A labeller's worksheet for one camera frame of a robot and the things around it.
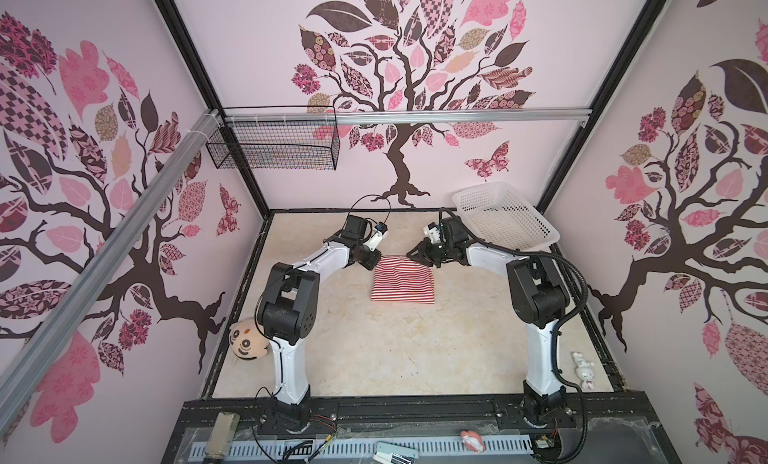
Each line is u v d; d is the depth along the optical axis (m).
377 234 0.89
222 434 0.68
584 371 0.79
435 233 0.95
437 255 0.88
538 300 0.55
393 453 0.67
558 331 0.57
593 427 0.72
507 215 1.17
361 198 0.82
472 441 0.66
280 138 0.95
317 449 0.70
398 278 0.97
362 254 0.85
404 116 0.94
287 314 0.52
